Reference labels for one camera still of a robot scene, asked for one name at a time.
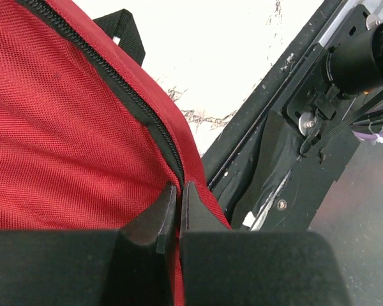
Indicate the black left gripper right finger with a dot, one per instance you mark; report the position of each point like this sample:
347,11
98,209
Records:
195,216

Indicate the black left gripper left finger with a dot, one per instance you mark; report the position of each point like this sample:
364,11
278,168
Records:
142,267

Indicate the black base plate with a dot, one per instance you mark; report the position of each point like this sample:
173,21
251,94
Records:
273,164

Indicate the red student backpack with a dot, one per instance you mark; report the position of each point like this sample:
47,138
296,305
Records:
88,140

